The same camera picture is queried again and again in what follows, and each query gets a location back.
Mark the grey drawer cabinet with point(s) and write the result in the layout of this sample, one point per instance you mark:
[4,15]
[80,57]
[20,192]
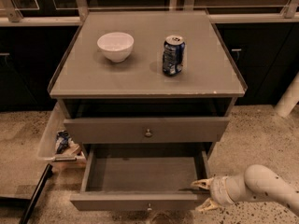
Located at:
[91,86]

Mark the white post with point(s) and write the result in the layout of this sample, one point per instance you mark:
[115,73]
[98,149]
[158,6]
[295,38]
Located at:
[289,99]

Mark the metal railing frame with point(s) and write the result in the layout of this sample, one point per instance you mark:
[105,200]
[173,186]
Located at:
[75,12]

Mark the white ceramic bowl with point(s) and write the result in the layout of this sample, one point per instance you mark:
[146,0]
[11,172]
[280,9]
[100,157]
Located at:
[116,46]

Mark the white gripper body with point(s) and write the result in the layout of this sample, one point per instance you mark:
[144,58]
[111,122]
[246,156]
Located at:
[219,190]

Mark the blue soda can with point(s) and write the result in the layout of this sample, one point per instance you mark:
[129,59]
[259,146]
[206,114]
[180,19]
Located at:
[173,55]

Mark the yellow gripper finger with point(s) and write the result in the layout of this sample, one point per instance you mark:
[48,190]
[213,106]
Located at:
[202,183]
[207,205]

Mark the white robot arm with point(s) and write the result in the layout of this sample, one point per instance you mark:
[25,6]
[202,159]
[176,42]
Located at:
[255,185]

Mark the grey top drawer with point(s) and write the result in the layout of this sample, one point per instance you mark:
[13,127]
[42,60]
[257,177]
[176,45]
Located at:
[146,130]

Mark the grey drawer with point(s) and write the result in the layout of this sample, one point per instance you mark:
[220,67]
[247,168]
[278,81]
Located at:
[146,130]
[142,177]

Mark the blue snack bag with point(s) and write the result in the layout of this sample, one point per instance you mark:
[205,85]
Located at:
[61,144]

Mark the clear plastic bin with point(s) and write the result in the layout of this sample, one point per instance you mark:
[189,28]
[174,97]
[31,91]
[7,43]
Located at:
[72,157]

